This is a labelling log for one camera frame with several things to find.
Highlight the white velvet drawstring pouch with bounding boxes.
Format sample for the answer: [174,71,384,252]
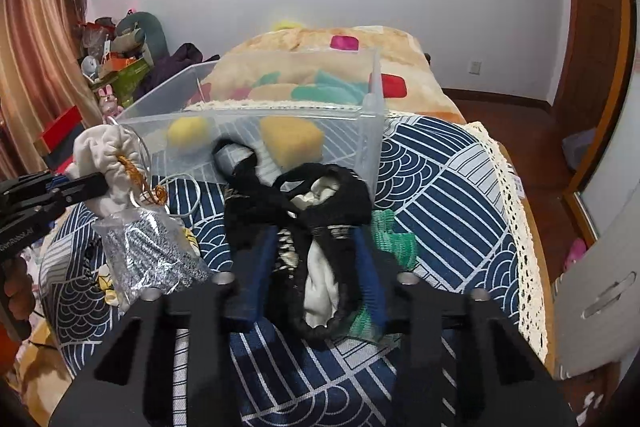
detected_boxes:
[65,124,143,218]

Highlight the green knitted cloth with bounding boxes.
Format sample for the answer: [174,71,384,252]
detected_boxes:
[347,209,418,343]

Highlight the black and white fuzzy pouch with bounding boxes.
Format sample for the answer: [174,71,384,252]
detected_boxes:
[212,136,372,341]

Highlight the person's left hand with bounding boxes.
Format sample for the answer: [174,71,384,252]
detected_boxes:
[2,256,35,321]

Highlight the red box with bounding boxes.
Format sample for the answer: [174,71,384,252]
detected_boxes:
[34,106,85,167]

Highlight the navy patterned bed cover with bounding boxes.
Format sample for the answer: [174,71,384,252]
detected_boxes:
[39,117,520,426]

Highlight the pink bunny figure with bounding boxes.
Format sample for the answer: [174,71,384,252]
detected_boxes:
[98,84,124,119]

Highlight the silver glitter pouch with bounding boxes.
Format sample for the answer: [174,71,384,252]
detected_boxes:
[92,208,212,310]

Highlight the green cardboard box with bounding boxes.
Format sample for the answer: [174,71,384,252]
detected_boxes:
[91,58,151,108]

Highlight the yellow round sponge ball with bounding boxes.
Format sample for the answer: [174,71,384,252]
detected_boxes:
[166,116,210,152]

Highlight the yellow sponge block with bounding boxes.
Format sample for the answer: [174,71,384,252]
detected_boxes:
[259,116,324,171]

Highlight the white lace bed trim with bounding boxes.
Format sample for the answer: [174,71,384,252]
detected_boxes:
[463,121,555,373]

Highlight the grey plush toy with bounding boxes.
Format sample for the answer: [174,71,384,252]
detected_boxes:
[112,11,169,66]

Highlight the clear plastic storage box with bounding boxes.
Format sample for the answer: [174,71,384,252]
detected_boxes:
[118,49,386,187]

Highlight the dark purple clothing pile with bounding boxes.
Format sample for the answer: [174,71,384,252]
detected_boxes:
[134,42,204,102]

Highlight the pink striped curtain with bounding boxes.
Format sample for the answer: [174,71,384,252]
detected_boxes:
[1,0,102,179]

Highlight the beige colourful patch blanket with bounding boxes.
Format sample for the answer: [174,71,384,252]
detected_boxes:
[203,26,464,124]

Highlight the yellow round cushion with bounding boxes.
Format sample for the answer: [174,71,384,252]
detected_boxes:
[271,20,305,31]

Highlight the brown wooden door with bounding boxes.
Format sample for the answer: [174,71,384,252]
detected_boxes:
[553,0,630,134]

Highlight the wall power outlet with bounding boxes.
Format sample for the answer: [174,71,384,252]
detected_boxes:
[469,61,482,75]

